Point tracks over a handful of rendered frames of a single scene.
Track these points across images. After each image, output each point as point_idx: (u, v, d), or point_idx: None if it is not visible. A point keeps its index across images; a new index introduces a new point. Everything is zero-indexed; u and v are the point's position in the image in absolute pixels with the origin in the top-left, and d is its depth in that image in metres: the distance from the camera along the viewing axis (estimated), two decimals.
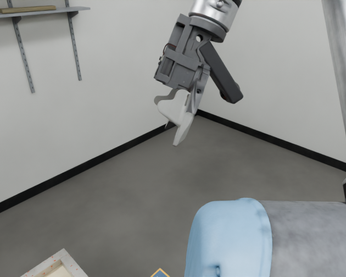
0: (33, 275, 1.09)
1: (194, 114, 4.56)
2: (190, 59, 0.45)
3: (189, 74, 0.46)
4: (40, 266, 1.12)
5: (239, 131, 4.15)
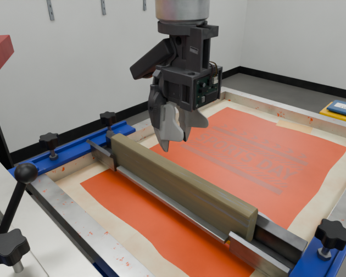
0: None
1: (236, 71, 4.48)
2: None
3: None
4: None
5: (286, 84, 4.07)
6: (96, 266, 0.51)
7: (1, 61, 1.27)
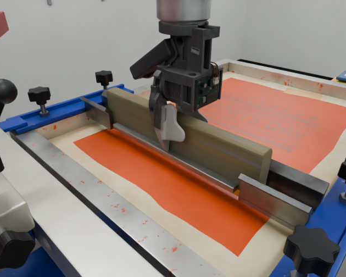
0: None
1: None
2: None
3: None
4: (212, 64, 0.99)
5: None
6: None
7: None
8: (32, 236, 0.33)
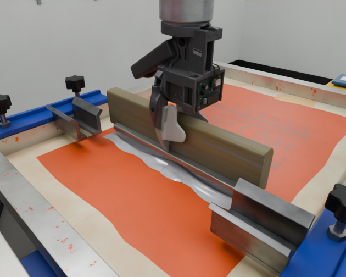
0: None
1: (235, 65, 4.37)
2: None
3: None
4: None
5: None
6: None
7: None
8: None
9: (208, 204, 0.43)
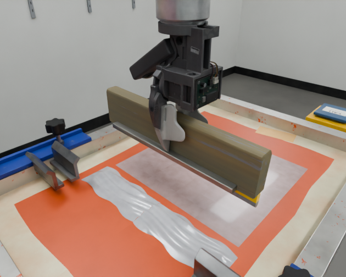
0: None
1: (232, 71, 4.38)
2: None
3: None
4: None
5: (283, 84, 3.97)
6: None
7: None
8: None
9: (176, 261, 0.44)
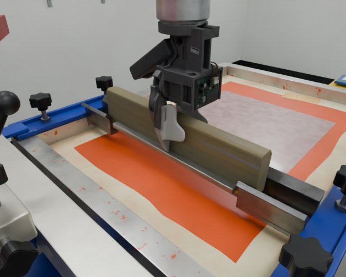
0: None
1: None
2: None
3: None
4: None
5: None
6: None
7: None
8: (34, 243, 0.34)
9: None
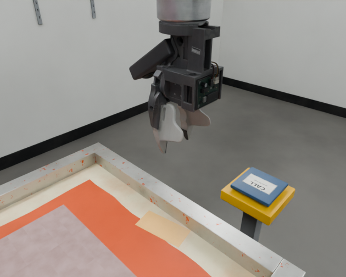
0: (55, 169, 0.68)
1: None
2: None
3: None
4: (66, 160, 0.72)
5: (266, 95, 3.74)
6: None
7: None
8: None
9: None
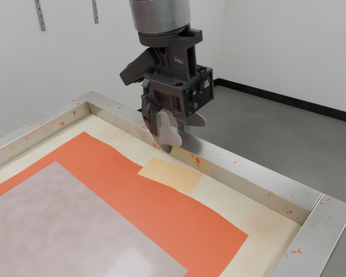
0: (43, 123, 0.59)
1: (215, 84, 4.16)
2: None
3: None
4: (55, 112, 0.62)
5: (267, 99, 3.75)
6: None
7: None
8: None
9: None
